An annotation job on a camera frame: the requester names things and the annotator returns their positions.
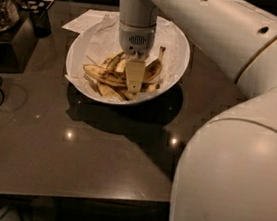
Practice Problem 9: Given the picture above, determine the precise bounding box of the white paper towel liner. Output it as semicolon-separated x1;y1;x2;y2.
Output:
62;7;191;109

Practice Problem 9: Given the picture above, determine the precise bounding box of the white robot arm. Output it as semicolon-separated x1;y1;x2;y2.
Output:
148;0;277;221

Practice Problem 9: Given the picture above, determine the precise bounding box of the white ceramic bowl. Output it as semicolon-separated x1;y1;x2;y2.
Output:
60;5;195;114

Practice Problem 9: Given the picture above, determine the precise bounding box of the white paper sheet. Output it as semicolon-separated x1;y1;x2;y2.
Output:
62;9;119;34

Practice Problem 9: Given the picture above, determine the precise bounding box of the spotted yellow banana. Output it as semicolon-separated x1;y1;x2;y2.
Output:
83;47;165;92

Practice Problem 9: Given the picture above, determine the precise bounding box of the dark square coaster holder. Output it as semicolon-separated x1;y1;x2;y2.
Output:
19;0;53;38

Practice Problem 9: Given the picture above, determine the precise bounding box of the dark wooden box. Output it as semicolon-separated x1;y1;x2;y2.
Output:
0;12;38;74

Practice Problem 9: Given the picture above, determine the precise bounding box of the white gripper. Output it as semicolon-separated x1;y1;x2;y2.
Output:
118;23;156;94

